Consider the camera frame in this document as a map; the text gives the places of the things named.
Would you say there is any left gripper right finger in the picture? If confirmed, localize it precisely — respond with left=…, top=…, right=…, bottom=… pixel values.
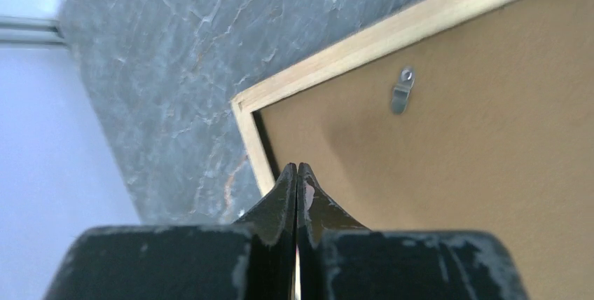
left=296, top=163, right=527, bottom=299

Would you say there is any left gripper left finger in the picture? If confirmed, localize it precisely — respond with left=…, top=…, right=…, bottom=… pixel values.
left=45, top=163, right=297, bottom=299

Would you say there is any brown cardboard backing board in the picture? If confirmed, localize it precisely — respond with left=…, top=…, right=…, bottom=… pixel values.
left=261, top=0, right=593, bottom=299

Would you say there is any wooden picture frame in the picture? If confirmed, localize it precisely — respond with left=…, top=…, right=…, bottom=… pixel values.
left=230, top=0, right=516, bottom=196

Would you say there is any aluminium rail frame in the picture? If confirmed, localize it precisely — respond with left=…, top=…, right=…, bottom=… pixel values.
left=1, top=15, right=67, bottom=47

